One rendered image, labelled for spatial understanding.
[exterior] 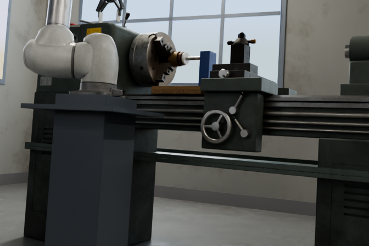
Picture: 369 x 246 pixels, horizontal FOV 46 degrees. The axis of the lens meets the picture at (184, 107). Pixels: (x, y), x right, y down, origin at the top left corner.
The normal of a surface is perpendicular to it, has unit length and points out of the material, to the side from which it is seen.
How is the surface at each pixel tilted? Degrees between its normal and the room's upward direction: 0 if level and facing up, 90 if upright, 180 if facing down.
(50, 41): 77
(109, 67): 90
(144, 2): 90
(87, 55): 84
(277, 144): 90
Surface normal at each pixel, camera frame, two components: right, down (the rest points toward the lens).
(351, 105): -0.51, -0.08
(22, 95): 0.92, 0.03
